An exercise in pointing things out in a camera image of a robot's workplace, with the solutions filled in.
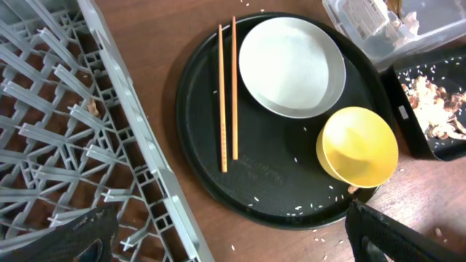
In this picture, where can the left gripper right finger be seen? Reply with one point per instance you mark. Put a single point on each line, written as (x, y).
(375, 237)

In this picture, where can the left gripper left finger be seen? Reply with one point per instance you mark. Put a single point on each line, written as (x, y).
(87, 238)

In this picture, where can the yellow bowl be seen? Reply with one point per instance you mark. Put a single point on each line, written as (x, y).
(358, 147)

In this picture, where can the peanut shell food scraps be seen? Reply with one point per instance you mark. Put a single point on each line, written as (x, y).
(436, 110)

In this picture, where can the wooden chopstick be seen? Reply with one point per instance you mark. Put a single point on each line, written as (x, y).
(222, 104)

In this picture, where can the white napkin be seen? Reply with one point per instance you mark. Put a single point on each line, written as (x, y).
(410, 22)

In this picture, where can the grey dishwasher rack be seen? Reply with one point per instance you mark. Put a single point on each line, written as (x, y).
(74, 137)

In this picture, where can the peanut on tray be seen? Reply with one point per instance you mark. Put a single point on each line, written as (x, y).
(352, 189)

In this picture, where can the round black tray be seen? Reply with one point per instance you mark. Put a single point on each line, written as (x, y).
(273, 175)

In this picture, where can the black rectangular tray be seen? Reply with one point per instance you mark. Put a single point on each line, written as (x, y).
(445, 68)

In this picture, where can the grey plate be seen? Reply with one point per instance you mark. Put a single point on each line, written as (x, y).
(292, 67)

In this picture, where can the clear plastic bin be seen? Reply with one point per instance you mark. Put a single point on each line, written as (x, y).
(370, 25)

